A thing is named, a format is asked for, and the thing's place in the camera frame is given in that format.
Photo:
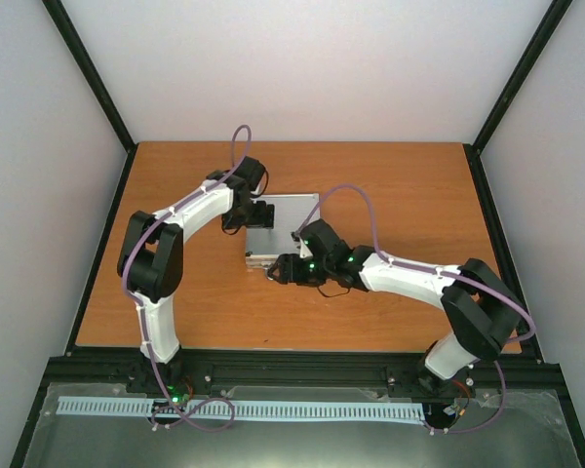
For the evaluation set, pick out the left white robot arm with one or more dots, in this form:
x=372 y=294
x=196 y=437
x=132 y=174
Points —
x=151 y=259

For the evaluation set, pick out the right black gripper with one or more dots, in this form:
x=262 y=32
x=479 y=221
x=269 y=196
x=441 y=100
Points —
x=289 y=269

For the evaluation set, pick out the light blue cable duct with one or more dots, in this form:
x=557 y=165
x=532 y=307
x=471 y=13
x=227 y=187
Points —
x=253 y=411

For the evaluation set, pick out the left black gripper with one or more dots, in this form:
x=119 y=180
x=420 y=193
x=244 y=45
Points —
x=264 y=219

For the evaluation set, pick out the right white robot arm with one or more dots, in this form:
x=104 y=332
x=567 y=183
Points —
x=482 y=312

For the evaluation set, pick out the aluminium poker case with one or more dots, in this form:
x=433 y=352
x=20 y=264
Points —
x=265 y=244

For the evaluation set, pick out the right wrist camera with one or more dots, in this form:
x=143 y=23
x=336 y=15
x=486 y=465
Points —
x=304 y=251

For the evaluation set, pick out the black aluminium frame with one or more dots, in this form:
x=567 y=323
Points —
x=291 y=369

